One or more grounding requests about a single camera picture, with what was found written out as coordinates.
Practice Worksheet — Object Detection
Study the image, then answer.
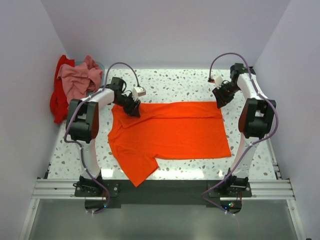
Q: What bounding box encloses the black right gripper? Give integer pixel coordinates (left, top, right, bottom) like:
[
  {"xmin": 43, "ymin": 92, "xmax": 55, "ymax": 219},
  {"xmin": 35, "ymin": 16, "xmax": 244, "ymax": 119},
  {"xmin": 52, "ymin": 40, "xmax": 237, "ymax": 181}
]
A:
[{"xmin": 212, "ymin": 82, "xmax": 241, "ymax": 109}]

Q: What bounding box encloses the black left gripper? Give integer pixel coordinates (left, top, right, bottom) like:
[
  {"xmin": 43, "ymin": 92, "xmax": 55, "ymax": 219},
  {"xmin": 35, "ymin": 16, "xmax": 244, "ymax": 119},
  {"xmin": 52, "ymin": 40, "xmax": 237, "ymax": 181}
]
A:
[{"xmin": 113, "ymin": 93, "xmax": 141, "ymax": 118}]

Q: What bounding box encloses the orange t shirt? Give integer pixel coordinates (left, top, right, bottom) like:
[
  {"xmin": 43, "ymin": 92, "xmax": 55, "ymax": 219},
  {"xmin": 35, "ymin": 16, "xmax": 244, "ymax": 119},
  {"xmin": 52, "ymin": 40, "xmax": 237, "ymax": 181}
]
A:
[{"xmin": 108, "ymin": 101, "xmax": 232, "ymax": 187}]

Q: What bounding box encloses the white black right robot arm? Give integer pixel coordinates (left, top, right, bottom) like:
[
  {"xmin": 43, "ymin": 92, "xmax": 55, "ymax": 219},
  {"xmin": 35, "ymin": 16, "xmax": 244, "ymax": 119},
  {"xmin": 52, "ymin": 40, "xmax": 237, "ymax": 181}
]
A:
[{"xmin": 208, "ymin": 63, "xmax": 276, "ymax": 197}]

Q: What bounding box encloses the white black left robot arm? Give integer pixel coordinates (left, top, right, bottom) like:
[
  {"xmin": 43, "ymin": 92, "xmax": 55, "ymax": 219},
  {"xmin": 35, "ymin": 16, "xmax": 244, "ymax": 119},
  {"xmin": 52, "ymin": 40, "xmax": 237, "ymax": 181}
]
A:
[{"xmin": 64, "ymin": 77, "xmax": 146, "ymax": 197}]

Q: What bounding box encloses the teal laundry basket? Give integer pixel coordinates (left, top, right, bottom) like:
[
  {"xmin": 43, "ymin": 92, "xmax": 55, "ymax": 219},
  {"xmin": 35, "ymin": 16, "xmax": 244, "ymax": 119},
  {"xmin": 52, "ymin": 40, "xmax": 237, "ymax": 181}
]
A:
[{"xmin": 73, "ymin": 60, "xmax": 105, "ymax": 97}]

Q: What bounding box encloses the pink t shirt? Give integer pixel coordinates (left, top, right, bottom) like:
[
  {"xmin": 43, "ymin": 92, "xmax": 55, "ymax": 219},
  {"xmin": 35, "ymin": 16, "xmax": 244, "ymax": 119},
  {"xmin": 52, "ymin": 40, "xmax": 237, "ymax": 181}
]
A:
[{"xmin": 57, "ymin": 55, "xmax": 104, "ymax": 104}]

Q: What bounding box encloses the red t shirt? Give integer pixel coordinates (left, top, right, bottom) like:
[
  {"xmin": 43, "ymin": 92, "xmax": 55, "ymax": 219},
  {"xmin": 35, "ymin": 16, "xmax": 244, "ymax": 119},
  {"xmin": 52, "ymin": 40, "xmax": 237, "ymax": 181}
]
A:
[{"xmin": 49, "ymin": 55, "xmax": 88, "ymax": 124}]

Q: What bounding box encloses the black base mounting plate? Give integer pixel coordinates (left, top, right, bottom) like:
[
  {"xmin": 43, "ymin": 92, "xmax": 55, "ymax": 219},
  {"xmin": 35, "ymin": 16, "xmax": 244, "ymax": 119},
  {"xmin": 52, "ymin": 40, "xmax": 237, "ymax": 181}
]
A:
[{"xmin": 73, "ymin": 177, "xmax": 253, "ymax": 213}]

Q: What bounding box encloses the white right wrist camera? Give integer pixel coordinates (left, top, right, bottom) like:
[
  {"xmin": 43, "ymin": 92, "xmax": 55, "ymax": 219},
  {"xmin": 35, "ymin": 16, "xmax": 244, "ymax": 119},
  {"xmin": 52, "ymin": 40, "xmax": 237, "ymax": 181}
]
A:
[{"xmin": 212, "ymin": 75, "xmax": 224, "ymax": 88}]

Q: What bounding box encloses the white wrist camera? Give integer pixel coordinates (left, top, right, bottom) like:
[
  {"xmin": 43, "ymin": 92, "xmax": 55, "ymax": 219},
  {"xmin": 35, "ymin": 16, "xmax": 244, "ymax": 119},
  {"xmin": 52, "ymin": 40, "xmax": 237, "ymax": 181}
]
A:
[
  {"xmin": 212, "ymin": 75, "xmax": 224, "ymax": 88},
  {"xmin": 132, "ymin": 86, "xmax": 146, "ymax": 98}
]

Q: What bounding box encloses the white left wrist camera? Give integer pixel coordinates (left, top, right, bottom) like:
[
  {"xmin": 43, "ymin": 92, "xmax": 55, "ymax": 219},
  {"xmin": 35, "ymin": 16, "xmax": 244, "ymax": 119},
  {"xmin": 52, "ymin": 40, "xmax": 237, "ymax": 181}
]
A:
[{"xmin": 132, "ymin": 86, "xmax": 146, "ymax": 98}]

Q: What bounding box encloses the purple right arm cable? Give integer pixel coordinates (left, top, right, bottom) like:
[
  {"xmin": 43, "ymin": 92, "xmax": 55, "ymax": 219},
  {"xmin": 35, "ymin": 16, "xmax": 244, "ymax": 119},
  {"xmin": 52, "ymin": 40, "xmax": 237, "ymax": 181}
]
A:
[{"xmin": 201, "ymin": 51, "xmax": 279, "ymax": 210}]

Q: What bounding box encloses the aluminium front frame rail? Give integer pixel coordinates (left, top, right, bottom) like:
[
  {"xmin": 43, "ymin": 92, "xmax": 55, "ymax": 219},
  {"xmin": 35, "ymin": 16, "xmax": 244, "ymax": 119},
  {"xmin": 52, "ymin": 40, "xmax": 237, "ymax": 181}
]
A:
[{"xmin": 31, "ymin": 179, "xmax": 295, "ymax": 200}]

